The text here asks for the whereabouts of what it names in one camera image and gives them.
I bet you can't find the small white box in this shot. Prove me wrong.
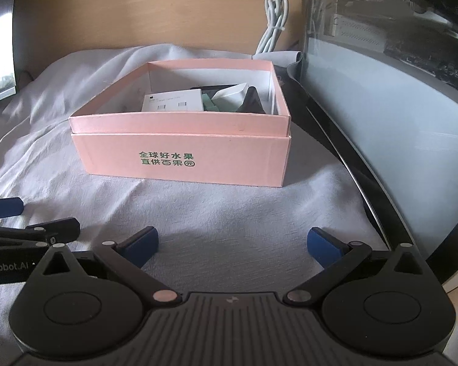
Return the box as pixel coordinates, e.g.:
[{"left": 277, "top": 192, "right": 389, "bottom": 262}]
[{"left": 140, "top": 89, "right": 211, "bottom": 113}]

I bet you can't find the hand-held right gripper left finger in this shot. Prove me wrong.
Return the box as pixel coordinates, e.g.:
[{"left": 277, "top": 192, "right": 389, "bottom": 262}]
[{"left": 30, "top": 226, "right": 179, "bottom": 304}]

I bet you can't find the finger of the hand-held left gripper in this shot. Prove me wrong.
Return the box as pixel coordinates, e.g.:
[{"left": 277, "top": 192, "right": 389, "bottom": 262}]
[
  {"left": 0, "top": 217, "right": 82, "bottom": 252},
  {"left": 0, "top": 197, "right": 24, "bottom": 221}
]

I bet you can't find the white cloth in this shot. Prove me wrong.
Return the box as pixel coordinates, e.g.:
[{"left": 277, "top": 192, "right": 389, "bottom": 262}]
[{"left": 0, "top": 43, "right": 391, "bottom": 366}]

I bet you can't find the white bundled cable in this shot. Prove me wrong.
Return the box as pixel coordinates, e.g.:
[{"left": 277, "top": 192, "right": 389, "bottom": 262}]
[{"left": 251, "top": 0, "right": 291, "bottom": 60}]

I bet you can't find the computer case glass panel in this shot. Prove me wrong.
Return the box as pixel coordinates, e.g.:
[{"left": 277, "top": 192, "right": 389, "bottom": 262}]
[{"left": 285, "top": 0, "right": 458, "bottom": 283}]

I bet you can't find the small black box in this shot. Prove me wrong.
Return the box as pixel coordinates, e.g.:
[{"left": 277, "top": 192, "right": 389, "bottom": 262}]
[{"left": 234, "top": 85, "right": 270, "bottom": 115}]

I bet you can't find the pink cardboard box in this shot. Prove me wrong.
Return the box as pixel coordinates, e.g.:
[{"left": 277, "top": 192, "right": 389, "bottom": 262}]
[{"left": 69, "top": 59, "right": 293, "bottom": 188}]

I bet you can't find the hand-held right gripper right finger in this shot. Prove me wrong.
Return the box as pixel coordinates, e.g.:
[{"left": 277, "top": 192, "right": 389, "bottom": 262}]
[{"left": 284, "top": 226, "right": 434, "bottom": 306}]

